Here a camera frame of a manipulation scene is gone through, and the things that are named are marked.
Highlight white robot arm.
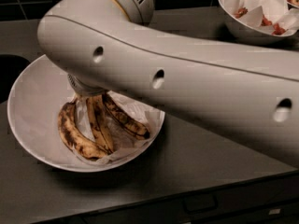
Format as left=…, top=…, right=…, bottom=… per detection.
left=37, top=0, right=299, bottom=166

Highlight right spotted banana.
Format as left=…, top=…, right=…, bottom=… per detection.
left=102, top=93, right=150, bottom=140

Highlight spotted banana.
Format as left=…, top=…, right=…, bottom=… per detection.
left=58, top=97, right=107, bottom=161
left=86, top=95, right=114, bottom=154
left=102, top=93, right=150, bottom=140

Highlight middle spotted banana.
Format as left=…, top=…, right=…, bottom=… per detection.
left=86, top=95, right=114, bottom=154

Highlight left spotted banana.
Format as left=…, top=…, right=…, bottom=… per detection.
left=58, top=97, right=107, bottom=161

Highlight large white bowl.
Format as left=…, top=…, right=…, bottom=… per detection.
left=7, top=54, right=166, bottom=174

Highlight red fruit pieces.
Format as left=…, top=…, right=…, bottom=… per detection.
left=235, top=7, right=286, bottom=35

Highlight small white drawer label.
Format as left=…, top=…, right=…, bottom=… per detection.
left=268, top=208, right=281, bottom=216

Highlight black drawer handle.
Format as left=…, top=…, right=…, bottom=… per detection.
left=183, top=194, right=218, bottom=213

